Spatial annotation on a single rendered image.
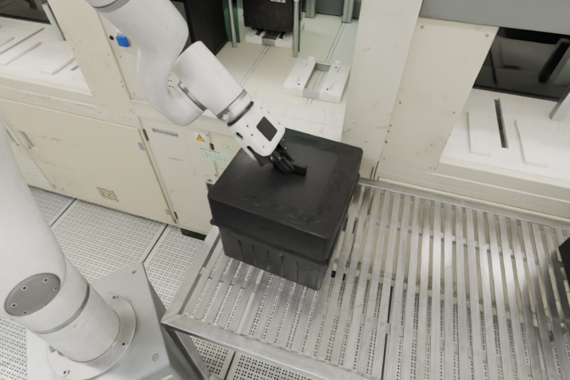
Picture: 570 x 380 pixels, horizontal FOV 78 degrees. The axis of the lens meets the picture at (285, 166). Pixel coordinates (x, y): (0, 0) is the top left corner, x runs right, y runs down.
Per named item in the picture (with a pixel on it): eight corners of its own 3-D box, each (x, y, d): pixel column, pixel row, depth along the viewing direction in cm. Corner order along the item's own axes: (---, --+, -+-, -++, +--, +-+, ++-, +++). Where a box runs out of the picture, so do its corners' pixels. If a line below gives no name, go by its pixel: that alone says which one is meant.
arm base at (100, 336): (51, 400, 73) (-2, 377, 59) (46, 316, 84) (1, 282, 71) (144, 353, 79) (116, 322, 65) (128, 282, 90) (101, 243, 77)
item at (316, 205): (208, 223, 84) (198, 188, 75) (261, 145, 103) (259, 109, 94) (326, 267, 77) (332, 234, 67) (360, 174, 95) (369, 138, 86)
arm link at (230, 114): (230, 106, 69) (240, 117, 70) (250, 82, 75) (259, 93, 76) (208, 122, 75) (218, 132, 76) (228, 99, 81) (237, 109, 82)
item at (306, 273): (265, 182, 113) (262, 142, 101) (349, 209, 106) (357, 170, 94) (221, 254, 96) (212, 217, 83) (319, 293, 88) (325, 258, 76)
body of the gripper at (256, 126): (235, 116, 70) (272, 156, 74) (257, 89, 76) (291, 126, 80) (215, 130, 75) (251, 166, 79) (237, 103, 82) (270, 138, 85)
